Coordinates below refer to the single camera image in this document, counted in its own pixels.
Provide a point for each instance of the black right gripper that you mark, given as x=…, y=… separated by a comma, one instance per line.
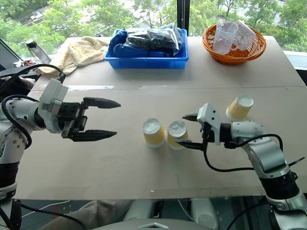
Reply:
x=207, y=134

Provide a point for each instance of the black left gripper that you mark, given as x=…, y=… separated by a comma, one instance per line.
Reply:
x=70, y=115

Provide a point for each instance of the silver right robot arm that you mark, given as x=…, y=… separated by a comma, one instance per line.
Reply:
x=266, y=153

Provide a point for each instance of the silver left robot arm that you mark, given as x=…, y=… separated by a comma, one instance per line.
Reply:
x=16, y=115

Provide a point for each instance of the yellow paper cup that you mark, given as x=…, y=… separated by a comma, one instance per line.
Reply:
x=238, y=107
x=154, y=134
x=176, y=133

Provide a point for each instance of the cream terry towel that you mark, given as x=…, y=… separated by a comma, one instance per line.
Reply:
x=81, y=51

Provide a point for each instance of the blue plastic bin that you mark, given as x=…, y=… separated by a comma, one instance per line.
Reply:
x=146, y=61

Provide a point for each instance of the grey rounded shape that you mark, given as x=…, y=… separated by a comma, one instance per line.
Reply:
x=140, y=209
x=206, y=214

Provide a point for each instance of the orange woven basket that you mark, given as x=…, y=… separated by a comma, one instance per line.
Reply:
x=235, y=57

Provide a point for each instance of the clear bag of black items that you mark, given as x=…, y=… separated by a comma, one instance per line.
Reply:
x=163, y=39
x=138, y=40

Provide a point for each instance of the clear water bottle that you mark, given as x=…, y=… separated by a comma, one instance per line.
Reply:
x=38, y=51

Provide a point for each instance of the brown fabric shape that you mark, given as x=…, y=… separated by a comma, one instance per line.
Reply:
x=96, y=213

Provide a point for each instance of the clear plastic measuring cup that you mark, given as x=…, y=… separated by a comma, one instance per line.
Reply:
x=223, y=38
x=245, y=36

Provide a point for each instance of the grey robot torso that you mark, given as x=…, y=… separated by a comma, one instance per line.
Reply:
x=148, y=224

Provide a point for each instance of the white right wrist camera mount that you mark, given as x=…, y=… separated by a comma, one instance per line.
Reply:
x=211, y=117

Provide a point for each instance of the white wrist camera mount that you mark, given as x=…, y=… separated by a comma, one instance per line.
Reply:
x=51, y=95
x=211, y=117

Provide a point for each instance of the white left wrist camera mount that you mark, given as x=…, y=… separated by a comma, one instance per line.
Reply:
x=51, y=95

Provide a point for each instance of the black window frame post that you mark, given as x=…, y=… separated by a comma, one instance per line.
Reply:
x=183, y=16

